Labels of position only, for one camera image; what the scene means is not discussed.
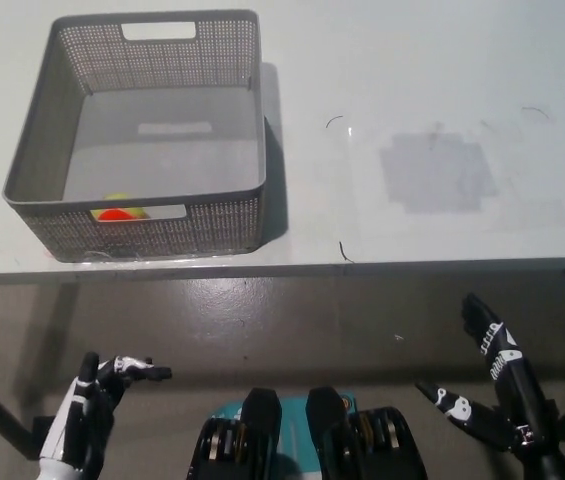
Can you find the orange and yellow tennis ball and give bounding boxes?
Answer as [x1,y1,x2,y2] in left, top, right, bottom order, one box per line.
[90,193,152,222]

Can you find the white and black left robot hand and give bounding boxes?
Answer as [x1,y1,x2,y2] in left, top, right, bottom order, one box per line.
[38,351,174,475]

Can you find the grey perforated plastic basket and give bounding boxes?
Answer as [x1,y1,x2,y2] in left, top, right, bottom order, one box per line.
[1,8,268,262]

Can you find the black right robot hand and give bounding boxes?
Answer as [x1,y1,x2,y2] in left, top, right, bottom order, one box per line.
[414,292,565,480]

